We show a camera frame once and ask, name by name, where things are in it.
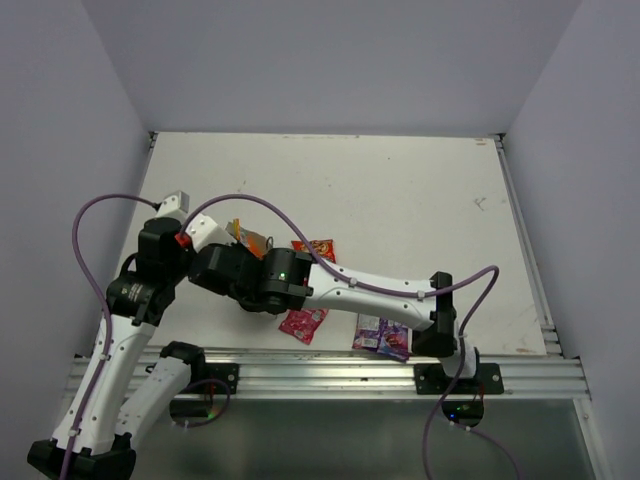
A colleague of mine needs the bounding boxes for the orange Fox's fruits candy bag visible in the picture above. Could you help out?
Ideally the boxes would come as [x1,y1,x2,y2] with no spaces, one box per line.
[231,218,268,258]

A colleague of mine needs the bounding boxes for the small pink candy packet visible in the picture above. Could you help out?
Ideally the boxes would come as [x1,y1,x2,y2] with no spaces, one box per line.
[279,309,329,345]

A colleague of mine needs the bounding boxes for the red peanut snack packet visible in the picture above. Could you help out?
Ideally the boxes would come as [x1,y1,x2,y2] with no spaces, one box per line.
[291,239,336,263]

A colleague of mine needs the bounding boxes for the purple Fox's candy bag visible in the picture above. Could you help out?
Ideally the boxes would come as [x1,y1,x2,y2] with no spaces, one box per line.
[352,314,410,362]

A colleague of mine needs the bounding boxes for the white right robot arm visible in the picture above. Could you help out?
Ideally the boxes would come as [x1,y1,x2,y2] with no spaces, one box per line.
[188,244,481,393]

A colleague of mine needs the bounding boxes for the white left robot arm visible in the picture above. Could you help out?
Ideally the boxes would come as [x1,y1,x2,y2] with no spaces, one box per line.
[27,218,208,479]

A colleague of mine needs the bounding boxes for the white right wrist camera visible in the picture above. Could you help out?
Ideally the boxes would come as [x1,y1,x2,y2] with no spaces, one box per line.
[175,213,237,253]

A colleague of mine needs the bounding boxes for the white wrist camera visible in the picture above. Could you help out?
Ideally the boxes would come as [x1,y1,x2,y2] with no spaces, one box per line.
[155,190,190,223]
[175,213,237,253]

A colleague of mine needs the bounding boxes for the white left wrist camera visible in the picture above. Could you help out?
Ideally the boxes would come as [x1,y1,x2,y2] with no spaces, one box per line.
[155,190,190,223]

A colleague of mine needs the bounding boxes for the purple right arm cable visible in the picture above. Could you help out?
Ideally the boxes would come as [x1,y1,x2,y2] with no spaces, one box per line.
[180,193,524,480]

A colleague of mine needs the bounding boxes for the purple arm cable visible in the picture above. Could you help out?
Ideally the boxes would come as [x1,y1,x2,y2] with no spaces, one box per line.
[180,193,524,480]
[59,193,164,480]

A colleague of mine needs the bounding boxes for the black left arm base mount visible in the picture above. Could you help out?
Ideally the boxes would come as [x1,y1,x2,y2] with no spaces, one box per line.
[169,363,240,428]

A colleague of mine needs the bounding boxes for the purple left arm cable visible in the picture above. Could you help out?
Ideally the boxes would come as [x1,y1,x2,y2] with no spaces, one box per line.
[59,193,164,480]

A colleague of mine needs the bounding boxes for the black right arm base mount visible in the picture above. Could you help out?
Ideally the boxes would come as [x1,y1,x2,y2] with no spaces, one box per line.
[413,363,505,395]

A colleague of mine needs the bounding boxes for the aluminium right side rail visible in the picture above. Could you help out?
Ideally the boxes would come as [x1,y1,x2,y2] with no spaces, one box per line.
[493,134,564,358]

